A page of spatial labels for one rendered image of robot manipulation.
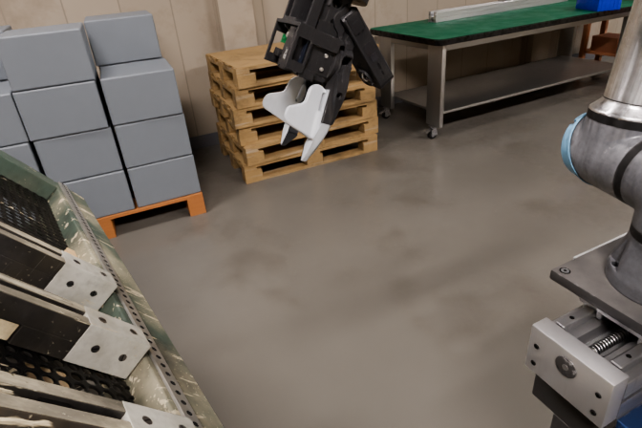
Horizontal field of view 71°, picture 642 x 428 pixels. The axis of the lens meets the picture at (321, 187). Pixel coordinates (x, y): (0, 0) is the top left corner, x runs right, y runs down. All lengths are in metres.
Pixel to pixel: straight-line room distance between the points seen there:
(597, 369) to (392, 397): 1.26
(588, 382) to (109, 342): 0.75
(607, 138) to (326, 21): 0.49
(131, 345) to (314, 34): 0.63
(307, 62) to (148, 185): 2.68
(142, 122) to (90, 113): 0.29
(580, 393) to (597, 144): 0.38
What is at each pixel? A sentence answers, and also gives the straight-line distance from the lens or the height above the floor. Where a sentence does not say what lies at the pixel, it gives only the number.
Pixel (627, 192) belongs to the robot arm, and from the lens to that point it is 0.82.
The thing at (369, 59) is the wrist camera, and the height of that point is 1.41.
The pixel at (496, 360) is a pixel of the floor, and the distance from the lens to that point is 2.13.
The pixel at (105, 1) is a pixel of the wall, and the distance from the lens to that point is 4.22.
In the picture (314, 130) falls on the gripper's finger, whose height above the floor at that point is 1.35.
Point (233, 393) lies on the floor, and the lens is 2.04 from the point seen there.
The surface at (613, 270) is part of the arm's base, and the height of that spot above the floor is 1.06.
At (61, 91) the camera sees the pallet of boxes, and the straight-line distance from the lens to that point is 2.97.
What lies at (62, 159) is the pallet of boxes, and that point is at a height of 0.59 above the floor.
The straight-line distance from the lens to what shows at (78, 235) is 1.41.
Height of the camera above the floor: 1.53
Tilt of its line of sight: 27 degrees down
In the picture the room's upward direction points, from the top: 5 degrees counter-clockwise
